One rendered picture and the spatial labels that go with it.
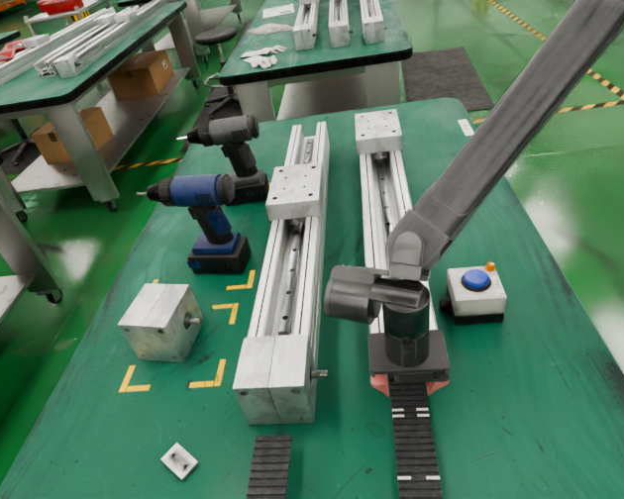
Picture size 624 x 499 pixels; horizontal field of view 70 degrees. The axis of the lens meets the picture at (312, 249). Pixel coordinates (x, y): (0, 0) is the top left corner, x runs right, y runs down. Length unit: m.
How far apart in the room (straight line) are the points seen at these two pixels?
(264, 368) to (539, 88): 0.49
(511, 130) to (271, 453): 0.50
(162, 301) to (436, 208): 0.50
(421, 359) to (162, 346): 0.44
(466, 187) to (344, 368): 0.36
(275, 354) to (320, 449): 0.14
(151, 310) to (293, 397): 0.31
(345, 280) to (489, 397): 0.29
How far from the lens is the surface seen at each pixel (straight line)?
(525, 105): 0.57
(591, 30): 0.60
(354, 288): 0.55
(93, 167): 2.98
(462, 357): 0.76
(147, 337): 0.82
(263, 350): 0.67
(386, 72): 2.32
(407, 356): 0.59
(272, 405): 0.67
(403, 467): 0.63
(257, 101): 2.38
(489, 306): 0.78
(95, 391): 0.88
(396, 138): 1.12
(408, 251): 0.52
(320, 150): 1.18
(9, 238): 2.35
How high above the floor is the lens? 1.38
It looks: 38 degrees down
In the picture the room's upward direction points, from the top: 11 degrees counter-clockwise
